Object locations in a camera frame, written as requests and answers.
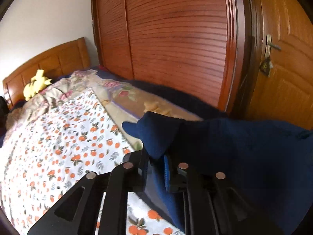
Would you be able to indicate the wooden door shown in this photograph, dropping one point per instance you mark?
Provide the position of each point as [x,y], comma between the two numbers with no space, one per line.
[288,78]

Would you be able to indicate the wooden headboard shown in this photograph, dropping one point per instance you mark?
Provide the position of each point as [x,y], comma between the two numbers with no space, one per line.
[61,58]

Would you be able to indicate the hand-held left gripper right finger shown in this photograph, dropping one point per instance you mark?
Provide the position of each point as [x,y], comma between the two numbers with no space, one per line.
[166,173]

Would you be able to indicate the black bag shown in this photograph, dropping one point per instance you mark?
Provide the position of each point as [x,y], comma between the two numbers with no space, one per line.
[3,112]

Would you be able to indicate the wooden slatted wardrobe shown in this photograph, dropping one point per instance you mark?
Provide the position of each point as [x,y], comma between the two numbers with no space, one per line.
[171,34]

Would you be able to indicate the floral quilt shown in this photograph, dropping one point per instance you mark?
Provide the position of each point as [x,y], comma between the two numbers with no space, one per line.
[117,90]

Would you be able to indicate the blue suit jacket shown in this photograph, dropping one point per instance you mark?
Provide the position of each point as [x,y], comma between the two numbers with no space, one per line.
[232,151]

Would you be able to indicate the yellow plush toy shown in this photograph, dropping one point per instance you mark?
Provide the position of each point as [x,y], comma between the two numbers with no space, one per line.
[36,84]

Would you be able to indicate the orange print bed sheet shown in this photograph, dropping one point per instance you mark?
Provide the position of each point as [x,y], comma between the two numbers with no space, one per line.
[61,139]

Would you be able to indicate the hanging keys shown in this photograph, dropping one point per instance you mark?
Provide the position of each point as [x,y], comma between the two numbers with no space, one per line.
[266,66]

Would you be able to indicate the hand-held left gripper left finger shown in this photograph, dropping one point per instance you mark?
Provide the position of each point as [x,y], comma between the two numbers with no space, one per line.
[143,171]

